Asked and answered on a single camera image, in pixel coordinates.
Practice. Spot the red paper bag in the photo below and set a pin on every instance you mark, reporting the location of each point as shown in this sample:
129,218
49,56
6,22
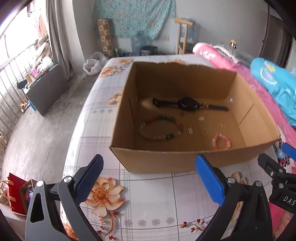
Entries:
15,183

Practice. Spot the pink floral blanket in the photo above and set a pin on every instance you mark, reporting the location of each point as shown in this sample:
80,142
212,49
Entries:
264,122

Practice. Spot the dark grey cabinet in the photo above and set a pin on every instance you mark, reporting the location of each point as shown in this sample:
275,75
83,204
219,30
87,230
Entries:
47,89

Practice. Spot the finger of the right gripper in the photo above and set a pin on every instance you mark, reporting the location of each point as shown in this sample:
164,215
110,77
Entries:
289,150
275,170

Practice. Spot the floral plaid bed sheet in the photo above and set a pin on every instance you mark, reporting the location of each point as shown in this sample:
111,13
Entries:
155,204

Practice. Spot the blue cartoon blanket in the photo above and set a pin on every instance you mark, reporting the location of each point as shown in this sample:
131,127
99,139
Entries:
279,83

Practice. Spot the brown cardboard box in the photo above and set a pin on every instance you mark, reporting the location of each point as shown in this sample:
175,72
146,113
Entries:
170,113

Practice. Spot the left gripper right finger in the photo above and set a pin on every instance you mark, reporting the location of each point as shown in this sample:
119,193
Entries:
254,220

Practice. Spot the wooden chair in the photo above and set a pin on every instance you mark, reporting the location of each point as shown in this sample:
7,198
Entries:
185,38

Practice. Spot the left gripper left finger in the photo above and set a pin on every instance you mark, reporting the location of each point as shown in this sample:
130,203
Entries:
43,219

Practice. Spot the grey curtain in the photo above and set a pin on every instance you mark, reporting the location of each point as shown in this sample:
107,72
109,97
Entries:
58,45

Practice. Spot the pink strap smart watch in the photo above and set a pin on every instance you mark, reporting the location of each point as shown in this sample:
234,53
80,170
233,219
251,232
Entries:
187,104

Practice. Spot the small figurine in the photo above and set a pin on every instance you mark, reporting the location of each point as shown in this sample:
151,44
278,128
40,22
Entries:
233,44

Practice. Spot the gold earrings cluster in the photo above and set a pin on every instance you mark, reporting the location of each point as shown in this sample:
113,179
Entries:
209,121

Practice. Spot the white plastic bag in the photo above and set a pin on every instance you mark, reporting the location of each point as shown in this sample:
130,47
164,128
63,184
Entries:
95,63

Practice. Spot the patterned tall box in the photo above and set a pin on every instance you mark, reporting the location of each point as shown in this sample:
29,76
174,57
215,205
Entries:
105,37

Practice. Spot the teal floral wall cloth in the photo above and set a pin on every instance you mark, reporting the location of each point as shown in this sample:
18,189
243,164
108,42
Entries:
128,18

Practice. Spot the brown paper bag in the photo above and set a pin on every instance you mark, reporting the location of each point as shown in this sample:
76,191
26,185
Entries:
26,192

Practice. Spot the grey lace pillow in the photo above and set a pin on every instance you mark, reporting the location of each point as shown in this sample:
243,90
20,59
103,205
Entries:
234,54

